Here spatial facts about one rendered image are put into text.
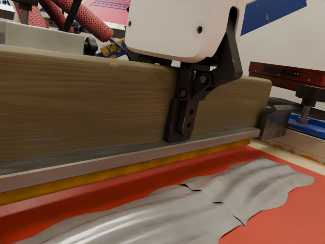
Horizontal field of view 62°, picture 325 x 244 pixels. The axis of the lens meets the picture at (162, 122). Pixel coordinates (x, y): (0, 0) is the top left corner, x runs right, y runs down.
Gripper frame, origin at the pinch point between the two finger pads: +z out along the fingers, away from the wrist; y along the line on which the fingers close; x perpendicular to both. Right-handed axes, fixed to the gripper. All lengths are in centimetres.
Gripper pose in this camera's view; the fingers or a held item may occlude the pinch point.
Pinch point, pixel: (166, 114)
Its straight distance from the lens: 26.0
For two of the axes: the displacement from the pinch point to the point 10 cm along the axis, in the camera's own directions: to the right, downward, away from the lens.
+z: -1.7, 9.5, 2.5
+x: 7.0, -0.6, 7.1
